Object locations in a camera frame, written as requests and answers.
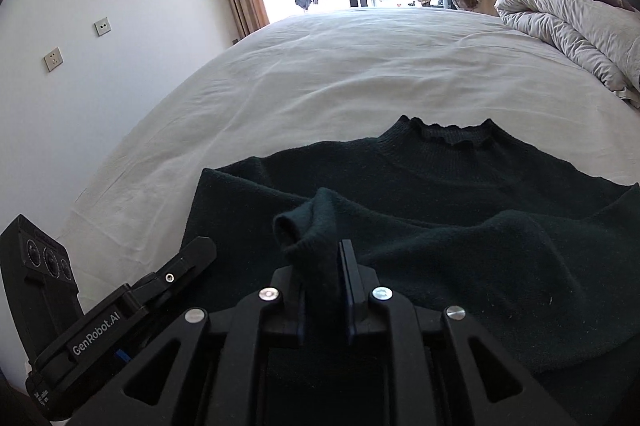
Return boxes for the bed with white sheet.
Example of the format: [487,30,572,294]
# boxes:
[57,8,640,426]

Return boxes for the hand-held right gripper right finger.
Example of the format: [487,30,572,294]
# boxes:
[339,240,581,426]

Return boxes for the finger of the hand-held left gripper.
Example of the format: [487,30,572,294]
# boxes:
[132,236,218,304]

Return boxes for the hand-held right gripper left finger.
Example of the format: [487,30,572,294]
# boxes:
[97,268,307,426]

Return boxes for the dark green knit sweater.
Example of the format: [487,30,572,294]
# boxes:
[182,116,640,426]

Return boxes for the folded grey duvet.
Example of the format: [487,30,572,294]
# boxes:
[495,0,640,109]

